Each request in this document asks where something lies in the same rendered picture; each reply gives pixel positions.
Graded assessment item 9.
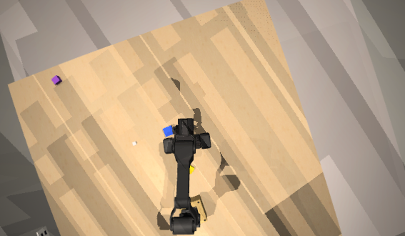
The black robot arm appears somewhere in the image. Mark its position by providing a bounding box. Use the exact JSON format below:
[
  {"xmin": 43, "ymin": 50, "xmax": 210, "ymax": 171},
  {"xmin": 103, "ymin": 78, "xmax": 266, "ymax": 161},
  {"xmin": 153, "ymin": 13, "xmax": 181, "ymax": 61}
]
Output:
[{"xmin": 170, "ymin": 118, "xmax": 201, "ymax": 235}]

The blue block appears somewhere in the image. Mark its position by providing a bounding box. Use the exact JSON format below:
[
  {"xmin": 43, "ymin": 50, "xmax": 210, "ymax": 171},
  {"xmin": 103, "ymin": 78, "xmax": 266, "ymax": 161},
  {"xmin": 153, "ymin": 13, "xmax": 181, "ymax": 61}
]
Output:
[{"xmin": 163, "ymin": 126, "xmax": 173, "ymax": 137}]

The small purple block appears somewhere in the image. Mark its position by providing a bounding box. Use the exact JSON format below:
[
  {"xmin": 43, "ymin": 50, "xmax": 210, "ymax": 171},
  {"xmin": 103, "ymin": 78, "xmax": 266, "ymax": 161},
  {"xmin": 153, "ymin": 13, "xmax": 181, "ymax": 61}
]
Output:
[{"xmin": 51, "ymin": 75, "xmax": 62, "ymax": 85}]

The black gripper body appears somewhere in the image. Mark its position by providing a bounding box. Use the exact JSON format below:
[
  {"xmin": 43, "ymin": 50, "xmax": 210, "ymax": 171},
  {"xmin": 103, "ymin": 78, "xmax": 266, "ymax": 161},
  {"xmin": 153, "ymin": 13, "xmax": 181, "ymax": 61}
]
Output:
[{"xmin": 163, "ymin": 132, "xmax": 211, "ymax": 154}]

